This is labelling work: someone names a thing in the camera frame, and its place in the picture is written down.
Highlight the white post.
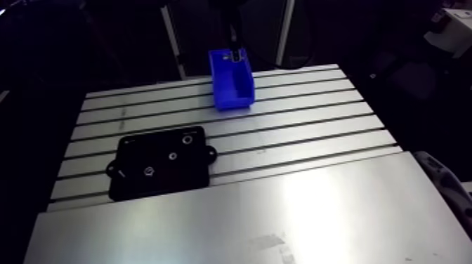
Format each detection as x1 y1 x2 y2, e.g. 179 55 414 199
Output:
159 5 188 81
275 0 296 67

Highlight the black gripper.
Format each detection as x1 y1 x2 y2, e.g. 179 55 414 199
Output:
227 22 246 63

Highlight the white desk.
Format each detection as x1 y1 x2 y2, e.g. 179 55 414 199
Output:
423 7 472 59

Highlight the blue bin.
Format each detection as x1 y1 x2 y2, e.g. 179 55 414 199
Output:
207 48 256 111

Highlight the pale holed strip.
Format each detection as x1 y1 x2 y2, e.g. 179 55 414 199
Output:
412 150 472 242

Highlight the black tray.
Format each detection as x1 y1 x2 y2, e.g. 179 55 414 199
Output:
105 125 218 202

